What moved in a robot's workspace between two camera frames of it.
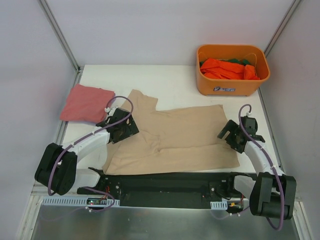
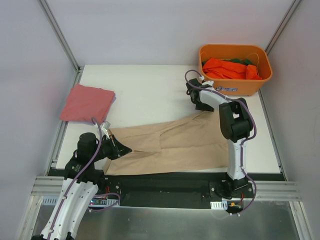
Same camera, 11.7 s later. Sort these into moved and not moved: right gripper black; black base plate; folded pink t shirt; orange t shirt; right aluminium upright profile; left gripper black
Moved: left gripper black; right gripper black
Not moved: folded pink t shirt; right aluminium upright profile; orange t shirt; black base plate
